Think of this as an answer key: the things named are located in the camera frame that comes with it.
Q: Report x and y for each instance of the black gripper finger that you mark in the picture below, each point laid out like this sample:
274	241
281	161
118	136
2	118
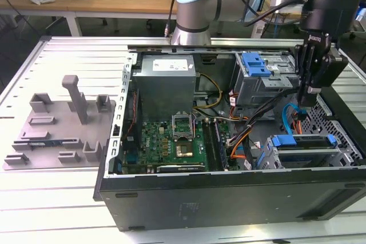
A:
314	72
301	67

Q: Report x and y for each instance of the hard disk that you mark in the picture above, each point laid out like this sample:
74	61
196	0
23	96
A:
283	140

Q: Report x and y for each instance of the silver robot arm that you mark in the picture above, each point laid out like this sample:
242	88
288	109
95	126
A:
197	7

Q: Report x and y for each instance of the silver disk bay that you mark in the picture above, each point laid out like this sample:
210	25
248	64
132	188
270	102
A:
270	152

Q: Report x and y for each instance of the blue plastic drive latch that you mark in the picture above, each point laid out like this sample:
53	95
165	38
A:
253	67

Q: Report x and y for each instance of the grey drive cage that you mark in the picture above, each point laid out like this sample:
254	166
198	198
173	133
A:
251	89

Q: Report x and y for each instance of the RAM stick in slot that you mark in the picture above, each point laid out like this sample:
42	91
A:
222	144

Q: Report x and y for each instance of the black RAM slot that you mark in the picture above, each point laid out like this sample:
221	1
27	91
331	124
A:
208	144
214	144

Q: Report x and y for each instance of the grey power supply unit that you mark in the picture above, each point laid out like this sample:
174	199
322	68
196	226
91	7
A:
163	89

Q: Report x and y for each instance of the CPU socket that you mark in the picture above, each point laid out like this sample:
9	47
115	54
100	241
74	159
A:
184	149

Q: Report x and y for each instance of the black PC case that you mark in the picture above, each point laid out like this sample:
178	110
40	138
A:
228	198

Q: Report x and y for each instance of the black graphics card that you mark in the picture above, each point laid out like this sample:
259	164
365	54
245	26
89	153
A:
180	168

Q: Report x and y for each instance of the green motherboard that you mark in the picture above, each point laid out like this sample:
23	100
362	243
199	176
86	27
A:
154	138

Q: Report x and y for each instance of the wooden desk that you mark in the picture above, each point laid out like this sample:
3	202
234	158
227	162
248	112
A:
114	1

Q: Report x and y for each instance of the grey parts rack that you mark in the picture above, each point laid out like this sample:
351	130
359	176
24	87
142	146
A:
57	129

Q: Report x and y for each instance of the RAM stick on rack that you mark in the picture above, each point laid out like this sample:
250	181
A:
45	143

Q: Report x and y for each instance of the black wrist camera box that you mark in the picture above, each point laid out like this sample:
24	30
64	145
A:
334	72

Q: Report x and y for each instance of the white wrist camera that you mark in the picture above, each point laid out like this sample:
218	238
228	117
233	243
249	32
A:
286	4

